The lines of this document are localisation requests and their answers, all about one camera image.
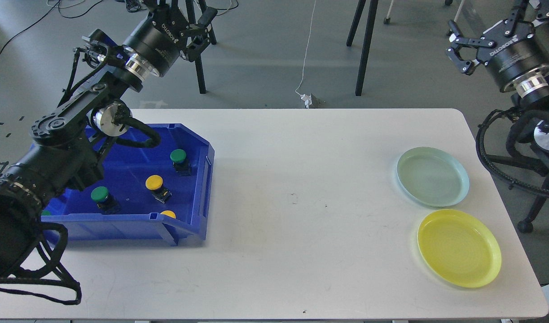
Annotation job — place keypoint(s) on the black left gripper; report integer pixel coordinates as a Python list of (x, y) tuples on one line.
[(161, 39)]

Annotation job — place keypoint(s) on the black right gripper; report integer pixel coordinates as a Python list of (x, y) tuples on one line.
[(515, 51)]

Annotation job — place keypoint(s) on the yellow push button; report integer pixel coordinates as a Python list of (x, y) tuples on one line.
[(155, 185)]

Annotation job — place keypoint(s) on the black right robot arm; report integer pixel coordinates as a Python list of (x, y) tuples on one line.
[(526, 166)]

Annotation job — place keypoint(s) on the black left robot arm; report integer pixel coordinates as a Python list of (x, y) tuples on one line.
[(71, 143)]

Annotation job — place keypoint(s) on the light green plate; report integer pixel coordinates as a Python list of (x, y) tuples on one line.
[(432, 177)]

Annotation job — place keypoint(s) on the yellow button at bin front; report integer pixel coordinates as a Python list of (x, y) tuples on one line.
[(169, 213)]

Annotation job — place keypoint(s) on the yellow plate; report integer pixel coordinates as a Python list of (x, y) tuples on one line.
[(459, 248)]

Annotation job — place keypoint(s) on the black tripod left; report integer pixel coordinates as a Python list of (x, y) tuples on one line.
[(201, 34)]

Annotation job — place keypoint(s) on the black tripod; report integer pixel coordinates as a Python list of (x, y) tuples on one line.
[(367, 39), (201, 34)]

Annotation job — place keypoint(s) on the black tripod right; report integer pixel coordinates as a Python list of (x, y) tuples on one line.
[(367, 39)]

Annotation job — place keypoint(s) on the white plug on floor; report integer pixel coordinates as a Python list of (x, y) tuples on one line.
[(311, 101)]

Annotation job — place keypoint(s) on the blue plastic bin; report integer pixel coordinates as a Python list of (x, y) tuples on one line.
[(126, 170)]

